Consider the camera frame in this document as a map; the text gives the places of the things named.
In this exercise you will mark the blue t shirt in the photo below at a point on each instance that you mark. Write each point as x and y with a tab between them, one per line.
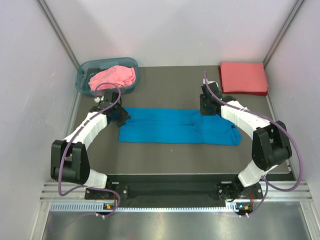
177	126

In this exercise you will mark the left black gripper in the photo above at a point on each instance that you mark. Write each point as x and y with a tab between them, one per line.
125	116

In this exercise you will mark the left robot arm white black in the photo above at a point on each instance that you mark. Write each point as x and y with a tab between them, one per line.
69	158

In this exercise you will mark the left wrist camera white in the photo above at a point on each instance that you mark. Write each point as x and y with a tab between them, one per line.
98	99

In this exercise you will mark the folded coral pink t shirt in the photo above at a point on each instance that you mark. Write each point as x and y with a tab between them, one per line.
243	77

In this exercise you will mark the teal plastic basket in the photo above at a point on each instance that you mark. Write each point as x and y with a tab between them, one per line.
91	68

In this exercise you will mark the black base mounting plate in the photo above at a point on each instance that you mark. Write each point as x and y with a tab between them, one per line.
179	190

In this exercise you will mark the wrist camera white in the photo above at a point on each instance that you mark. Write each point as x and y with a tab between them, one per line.
98	99
205	81

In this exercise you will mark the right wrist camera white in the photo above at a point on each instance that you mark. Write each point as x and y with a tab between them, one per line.
205	81

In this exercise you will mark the folded dark red t shirt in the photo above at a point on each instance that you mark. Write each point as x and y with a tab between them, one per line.
238	92

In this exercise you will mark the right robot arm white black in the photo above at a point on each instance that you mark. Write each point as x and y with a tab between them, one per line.
270	146

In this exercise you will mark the pink crumpled t shirt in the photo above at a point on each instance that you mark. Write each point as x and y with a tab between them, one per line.
121	76

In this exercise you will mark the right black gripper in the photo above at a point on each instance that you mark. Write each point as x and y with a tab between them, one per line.
204	112

